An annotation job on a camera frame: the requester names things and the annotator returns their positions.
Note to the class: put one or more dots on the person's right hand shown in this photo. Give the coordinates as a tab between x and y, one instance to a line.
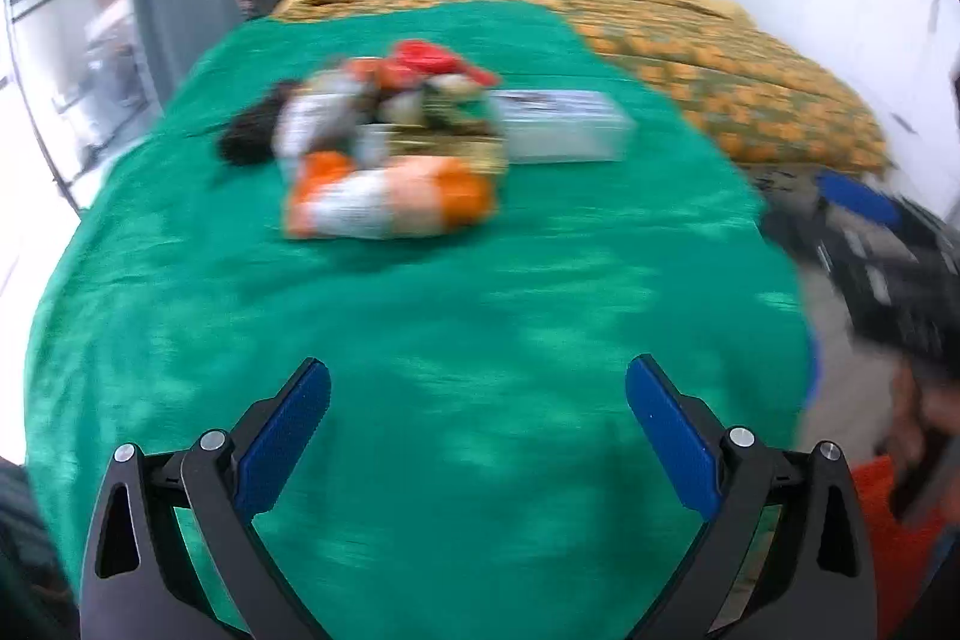
919	415

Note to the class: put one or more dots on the yellow patterned bedspread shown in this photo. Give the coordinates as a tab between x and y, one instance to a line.
750	78

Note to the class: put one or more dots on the glass sliding door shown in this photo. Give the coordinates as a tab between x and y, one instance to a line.
75	70

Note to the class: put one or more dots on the crumpled grey wrapper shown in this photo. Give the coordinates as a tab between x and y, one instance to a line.
435	100

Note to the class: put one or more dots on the orange garment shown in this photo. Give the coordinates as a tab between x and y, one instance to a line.
877	535

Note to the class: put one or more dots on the white wardrobe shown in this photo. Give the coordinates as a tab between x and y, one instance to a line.
825	10

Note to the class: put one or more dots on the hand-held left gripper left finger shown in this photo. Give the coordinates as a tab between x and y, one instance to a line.
285	437

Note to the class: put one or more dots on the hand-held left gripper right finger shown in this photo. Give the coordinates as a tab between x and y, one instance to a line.
671	437

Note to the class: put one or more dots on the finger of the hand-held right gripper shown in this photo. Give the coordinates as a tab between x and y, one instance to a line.
859	197

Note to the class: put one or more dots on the clear plastic box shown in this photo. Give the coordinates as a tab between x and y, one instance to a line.
562	130

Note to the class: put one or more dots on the green blanket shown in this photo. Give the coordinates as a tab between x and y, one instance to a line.
450	310

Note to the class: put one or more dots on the red wrapper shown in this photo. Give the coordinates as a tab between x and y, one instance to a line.
424	57

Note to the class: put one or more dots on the beige cardboard packet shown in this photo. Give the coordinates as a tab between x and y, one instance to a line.
450	149

